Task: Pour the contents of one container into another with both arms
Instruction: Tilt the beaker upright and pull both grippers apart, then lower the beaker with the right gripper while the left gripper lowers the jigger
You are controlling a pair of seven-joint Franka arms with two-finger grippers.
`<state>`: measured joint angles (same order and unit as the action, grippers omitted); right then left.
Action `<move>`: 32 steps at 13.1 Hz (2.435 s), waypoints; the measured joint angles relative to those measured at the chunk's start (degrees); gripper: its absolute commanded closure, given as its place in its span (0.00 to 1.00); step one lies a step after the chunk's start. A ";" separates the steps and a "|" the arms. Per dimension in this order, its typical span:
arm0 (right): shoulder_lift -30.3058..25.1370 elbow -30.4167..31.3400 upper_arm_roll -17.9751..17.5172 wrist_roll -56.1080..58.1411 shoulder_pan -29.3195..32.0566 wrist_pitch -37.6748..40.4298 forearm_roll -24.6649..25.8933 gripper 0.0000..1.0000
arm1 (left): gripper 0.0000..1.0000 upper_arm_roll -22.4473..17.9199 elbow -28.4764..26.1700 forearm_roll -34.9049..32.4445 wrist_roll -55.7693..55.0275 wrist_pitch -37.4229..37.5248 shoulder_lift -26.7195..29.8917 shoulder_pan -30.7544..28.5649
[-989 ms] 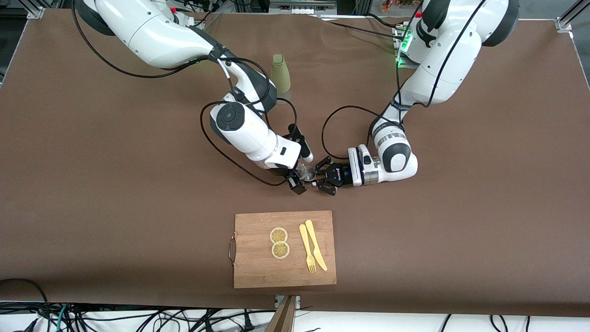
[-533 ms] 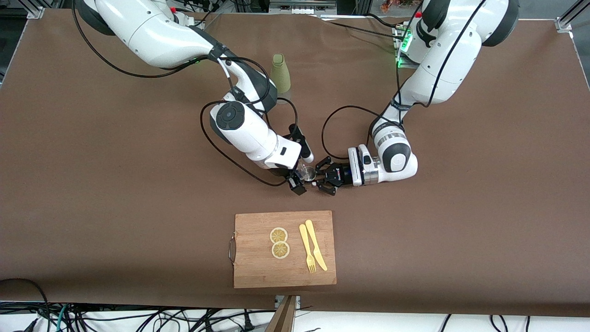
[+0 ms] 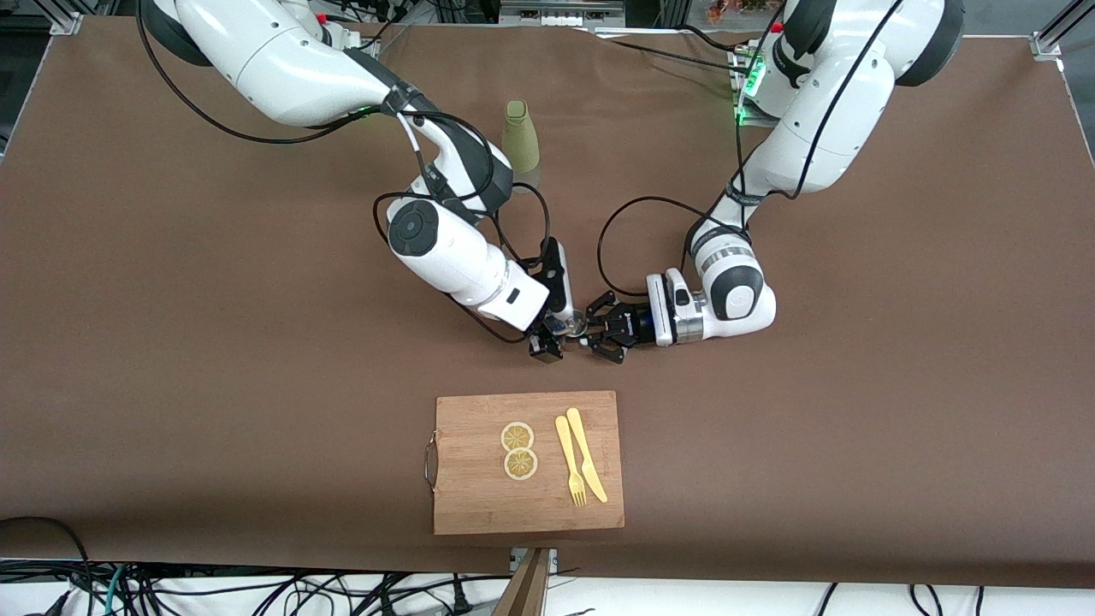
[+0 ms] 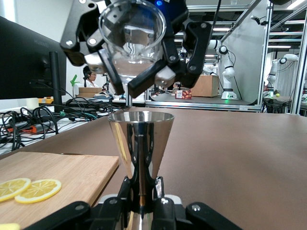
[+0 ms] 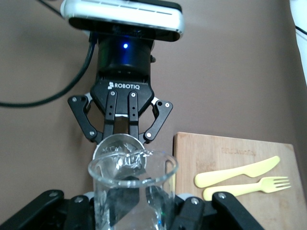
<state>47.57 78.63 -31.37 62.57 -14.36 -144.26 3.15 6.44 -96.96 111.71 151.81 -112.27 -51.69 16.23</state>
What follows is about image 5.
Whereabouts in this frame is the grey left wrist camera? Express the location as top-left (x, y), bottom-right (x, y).
top-left (59, 0), bottom-right (186, 42)

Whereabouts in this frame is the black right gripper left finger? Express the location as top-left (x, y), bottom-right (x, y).
top-left (0, 189), bottom-right (96, 230)

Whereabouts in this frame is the yellow plastic fork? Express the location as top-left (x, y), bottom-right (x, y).
top-left (203, 176), bottom-right (292, 202)

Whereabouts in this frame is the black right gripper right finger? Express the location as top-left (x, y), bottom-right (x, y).
top-left (169, 192), bottom-right (264, 230)

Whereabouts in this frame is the clear glass measuring beaker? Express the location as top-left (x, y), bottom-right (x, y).
top-left (87, 149), bottom-right (179, 230)

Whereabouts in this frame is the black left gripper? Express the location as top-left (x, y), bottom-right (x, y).
top-left (68, 40), bottom-right (173, 144)

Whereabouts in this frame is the wooden cutting board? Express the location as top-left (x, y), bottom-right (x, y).
top-left (172, 131), bottom-right (302, 218)

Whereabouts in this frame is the steel double cone jigger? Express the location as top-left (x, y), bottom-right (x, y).
top-left (93, 133), bottom-right (148, 180)

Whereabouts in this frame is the yellow plastic knife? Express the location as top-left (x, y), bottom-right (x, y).
top-left (194, 155), bottom-right (281, 188)

